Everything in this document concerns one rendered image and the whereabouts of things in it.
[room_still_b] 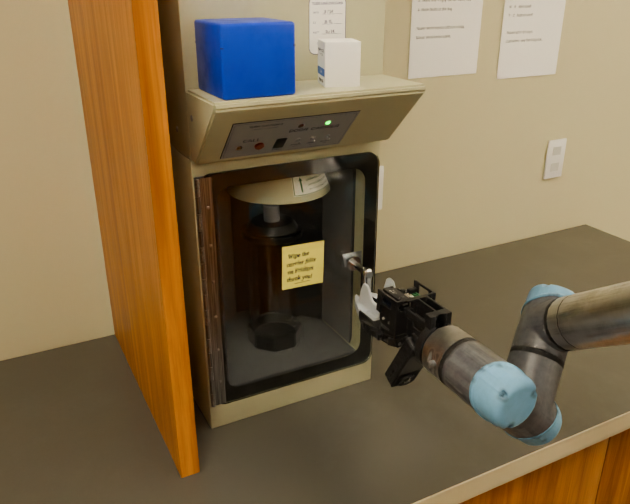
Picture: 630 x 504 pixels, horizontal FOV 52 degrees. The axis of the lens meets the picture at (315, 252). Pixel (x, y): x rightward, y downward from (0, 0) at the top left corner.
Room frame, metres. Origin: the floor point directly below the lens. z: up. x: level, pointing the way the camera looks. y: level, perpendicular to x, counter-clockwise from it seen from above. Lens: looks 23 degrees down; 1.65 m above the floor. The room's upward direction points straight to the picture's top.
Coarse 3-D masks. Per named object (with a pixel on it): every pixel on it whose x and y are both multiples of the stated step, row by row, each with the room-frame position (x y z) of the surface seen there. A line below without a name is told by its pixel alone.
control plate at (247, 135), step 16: (352, 112) 0.91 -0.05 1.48; (240, 128) 0.84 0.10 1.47; (256, 128) 0.85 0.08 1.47; (272, 128) 0.87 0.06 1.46; (288, 128) 0.88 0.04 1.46; (304, 128) 0.90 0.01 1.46; (320, 128) 0.91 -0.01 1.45; (336, 128) 0.93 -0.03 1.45; (240, 144) 0.87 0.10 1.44; (272, 144) 0.90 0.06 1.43; (288, 144) 0.91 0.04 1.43; (304, 144) 0.93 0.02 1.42; (320, 144) 0.95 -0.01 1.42
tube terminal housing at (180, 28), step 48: (192, 0) 0.90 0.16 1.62; (240, 0) 0.93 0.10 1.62; (288, 0) 0.97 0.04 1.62; (384, 0) 1.04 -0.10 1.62; (192, 48) 0.90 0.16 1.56; (192, 192) 0.89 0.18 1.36; (192, 240) 0.91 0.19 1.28; (192, 288) 0.93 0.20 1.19; (192, 336) 0.95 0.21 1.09; (192, 384) 0.98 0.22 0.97; (336, 384) 1.01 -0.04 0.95
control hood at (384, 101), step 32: (192, 96) 0.86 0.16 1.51; (288, 96) 0.84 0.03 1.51; (320, 96) 0.86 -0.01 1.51; (352, 96) 0.88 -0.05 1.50; (384, 96) 0.91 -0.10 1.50; (416, 96) 0.94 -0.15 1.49; (192, 128) 0.87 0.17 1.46; (224, 128) 0.83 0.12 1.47; (352, 128) 0.95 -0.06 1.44; (384, 128) 0.98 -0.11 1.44; (192, 160) 0.88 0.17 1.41; (224, 160) 0.89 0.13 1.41
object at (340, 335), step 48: (240, 192) 0.91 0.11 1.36; (288, 192) 0.95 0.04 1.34; (336, 192) 0.99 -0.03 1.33; (240, 240) 0.91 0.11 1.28; (288, 240) 0.95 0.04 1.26; (336, 240) 0.99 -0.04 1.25; (240, 288) 0.91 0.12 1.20; (336, 288) 0.99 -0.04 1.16; (240, 336) 0.91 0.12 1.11; (288, 336) 0.95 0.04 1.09; (336, 336) 0.99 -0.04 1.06; (240, 384) 0.91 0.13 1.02; (288, 384) 0.95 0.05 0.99
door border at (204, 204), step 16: (208, 192) 0.89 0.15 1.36; (208, 208) 0.89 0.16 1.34; (208, 224) 0.89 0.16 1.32; (208, 240) 0.89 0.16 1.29; (208, 256) 0.89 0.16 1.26; (208, 272) 0.89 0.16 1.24; (208, 288) 0.89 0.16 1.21; (208, 304) 0.89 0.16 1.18; (208, 336) 0.88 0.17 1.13; (224, 384) 0.89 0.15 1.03; (224, 400) 0.89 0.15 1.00
